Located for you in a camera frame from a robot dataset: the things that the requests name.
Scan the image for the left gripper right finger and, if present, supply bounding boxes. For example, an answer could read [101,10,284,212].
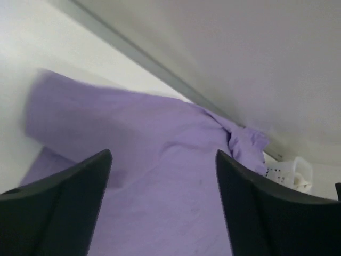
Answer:
[216,150,340,255]

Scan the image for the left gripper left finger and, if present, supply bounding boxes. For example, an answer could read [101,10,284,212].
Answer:
[1,149,112,255]

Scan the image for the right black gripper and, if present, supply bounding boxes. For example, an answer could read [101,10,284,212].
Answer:
[335,182,341,201]

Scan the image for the purple t-shirt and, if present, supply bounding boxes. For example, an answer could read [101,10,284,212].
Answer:
[22,71,268,255]

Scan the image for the cream white t-shirt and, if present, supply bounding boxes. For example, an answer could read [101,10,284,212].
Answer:
[293,173,312,194]

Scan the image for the white plastic basket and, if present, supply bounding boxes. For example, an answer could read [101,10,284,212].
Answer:
[265,157,313,194]

